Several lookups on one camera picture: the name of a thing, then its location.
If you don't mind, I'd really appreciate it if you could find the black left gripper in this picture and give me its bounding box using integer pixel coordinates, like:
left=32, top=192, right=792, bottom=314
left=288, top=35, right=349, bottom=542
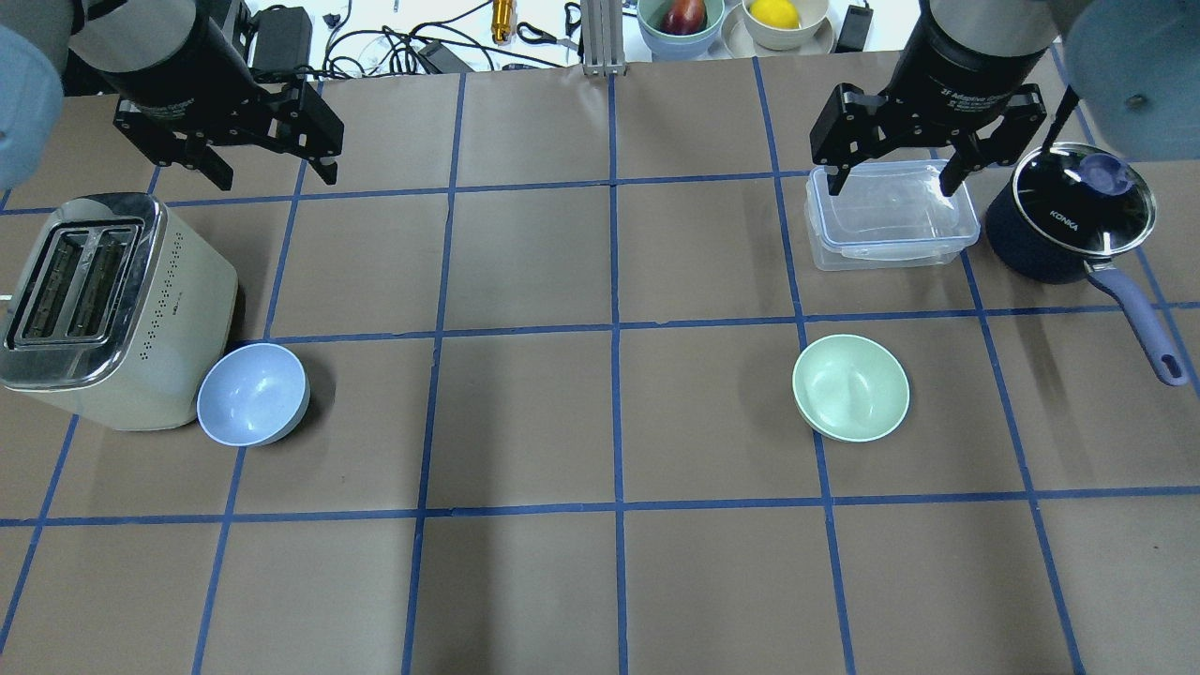
left=71, top=1, right=346, bottom=191

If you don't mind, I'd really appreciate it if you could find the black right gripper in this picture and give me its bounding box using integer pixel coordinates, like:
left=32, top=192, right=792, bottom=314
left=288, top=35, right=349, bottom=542
left=810, top=1, right=1051, bottom=196

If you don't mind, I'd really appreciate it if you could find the blue bowl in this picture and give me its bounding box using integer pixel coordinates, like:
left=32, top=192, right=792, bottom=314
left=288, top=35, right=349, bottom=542
left=197, top=344, right=311, bottom=447

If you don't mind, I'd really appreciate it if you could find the green bowl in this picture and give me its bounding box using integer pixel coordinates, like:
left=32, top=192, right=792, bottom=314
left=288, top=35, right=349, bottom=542
left=791, top=334, right=911, bottom=443

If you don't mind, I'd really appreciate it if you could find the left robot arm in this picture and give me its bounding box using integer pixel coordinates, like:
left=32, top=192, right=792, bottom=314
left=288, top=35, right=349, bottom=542
left=1, top=1, right=346, bottom=189

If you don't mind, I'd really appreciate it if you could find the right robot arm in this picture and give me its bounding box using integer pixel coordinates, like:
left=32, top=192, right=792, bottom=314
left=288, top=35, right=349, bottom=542
left=809, top=1, right=1199, bottom=196

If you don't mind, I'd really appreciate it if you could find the beige bowl with lemon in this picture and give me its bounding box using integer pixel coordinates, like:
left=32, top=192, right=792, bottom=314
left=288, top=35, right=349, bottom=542
left=740, top=1, right=829, bottom=50

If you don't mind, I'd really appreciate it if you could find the bowl with red fruit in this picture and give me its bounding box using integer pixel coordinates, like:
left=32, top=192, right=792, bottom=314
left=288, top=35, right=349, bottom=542
left=636, top=1, right=725, bottom=60

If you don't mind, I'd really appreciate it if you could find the black power brick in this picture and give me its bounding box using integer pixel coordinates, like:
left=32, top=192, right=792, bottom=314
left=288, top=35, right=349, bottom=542
left=251, top=6, right=312, bottom=83

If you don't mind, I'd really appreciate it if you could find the clear plastic food container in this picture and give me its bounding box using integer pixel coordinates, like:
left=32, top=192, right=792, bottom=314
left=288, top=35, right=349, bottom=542
left=805, top=159, right=982, bottom=271

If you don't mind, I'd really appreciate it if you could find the black power adapter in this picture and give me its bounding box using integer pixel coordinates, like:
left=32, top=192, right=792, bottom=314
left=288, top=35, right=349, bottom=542
left=832, top=4, right=874, bottom=53

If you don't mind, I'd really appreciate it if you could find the dark blue saucepan with lid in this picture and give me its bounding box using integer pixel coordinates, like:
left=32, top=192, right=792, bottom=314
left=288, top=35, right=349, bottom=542
left=984, top=142, right=1189, bottom=387

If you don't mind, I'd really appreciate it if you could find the cream steel toaster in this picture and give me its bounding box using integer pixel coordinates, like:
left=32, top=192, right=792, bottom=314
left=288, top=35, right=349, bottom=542
left=1, top=192, right=238, bottom=431

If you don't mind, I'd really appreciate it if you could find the beige plate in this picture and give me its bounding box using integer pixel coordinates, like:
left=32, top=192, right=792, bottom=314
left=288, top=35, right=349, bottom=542
left=720, top=5, right=835, bottom=56

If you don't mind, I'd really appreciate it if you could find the black cable bundle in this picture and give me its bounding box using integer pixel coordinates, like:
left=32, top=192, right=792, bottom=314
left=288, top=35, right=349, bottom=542
left=319, top=0, right=587, bottom=80

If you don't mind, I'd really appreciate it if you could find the orange handled screwdriver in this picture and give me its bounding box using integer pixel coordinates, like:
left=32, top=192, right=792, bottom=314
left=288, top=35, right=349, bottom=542
left=491, top=0, right=516, bottom=44

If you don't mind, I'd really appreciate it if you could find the aluminium frame post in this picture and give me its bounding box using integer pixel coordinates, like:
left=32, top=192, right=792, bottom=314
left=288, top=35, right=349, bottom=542
left=580, top=0, right=626, bottom=77

